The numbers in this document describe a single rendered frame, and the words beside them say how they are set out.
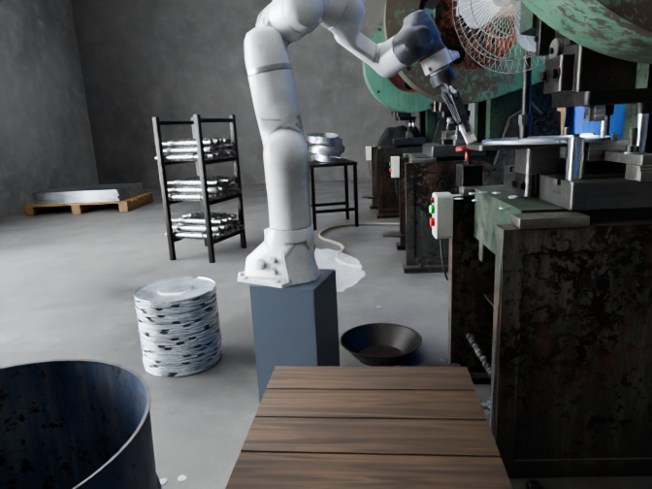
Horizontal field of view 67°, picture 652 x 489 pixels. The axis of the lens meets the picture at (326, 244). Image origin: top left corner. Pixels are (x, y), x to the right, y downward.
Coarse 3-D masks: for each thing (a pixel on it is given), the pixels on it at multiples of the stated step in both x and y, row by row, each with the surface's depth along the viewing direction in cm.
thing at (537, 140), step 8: (536, 136) 135; (544, 136) 134; (552, 136) 133; (560, 136) 132; (568, 136) 131; (584, 136) 127; (592, 136) 125; (600, 136) 122; (608, 136) 117; (488, 144) 120; (496, 144) 117; (504, 144) 115; (512, 144) 113; (520, 144) 111; (528, 144) 110; (536, 144) 110; (544, 144) 109; (552, 144) 109
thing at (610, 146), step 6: (588, 144) 115; (594, 144) 114; (600, 144) 114; (606, 144) 114; (612, 144) 114; (618, 144) 114; (624, 144) 114; (564, 150) 128; (588, 150) 115; (594, 150) 115; (600, 150) 115; (606, 150) 115; (612, 150) 115; (618, 150) 114; (624, 150) 114; (564, 156) 128; (588, 156) 115; (594, 156) 115; (600, 156) 115
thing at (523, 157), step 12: (468, 144) 127; (480, 144) 124; (564, 144) 115; (516, 156) 126; (528, 156) 118; (540, 156) 118; (552, 156) 118; (516, 168) 126; (528, 168) 119; (540, 168) 118; (552, 168) 118; (516, 180) 126; (528, 180) 120; (516, 192) 127; (528, 192) 120
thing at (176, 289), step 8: (160, 280) 193; (168, 280) 194; (176, 280) 194; (184, 280) 193; (192, 280) 193; (200, 280) 192; (208, 280) 192; (152, 288) 185; (160, 288) 183; (168, 288) 182; (176, 288) 182; (184, 288) 182; (192, 288) 182; (200, 288) 183; (208, 288) 182; (136, 296) 177; (144, 296) 177; (152, 296) 176; (160, 296) 176; (168, 296) 176; (176, 296) 175; (184, 296) 175; (192, 296) 174; (200, 296) 174
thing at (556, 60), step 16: (560, 48) 118; (576, 48) 111; (560, 64) 113; (576, 64) 112; (592, 64) 110; (608, 64) 110; (624, 64) 110; (544, 80) 121; (560, 80) 114; (576, 80) 112; (592, 80) 111; (608, 80) 111; (624, 80) 111
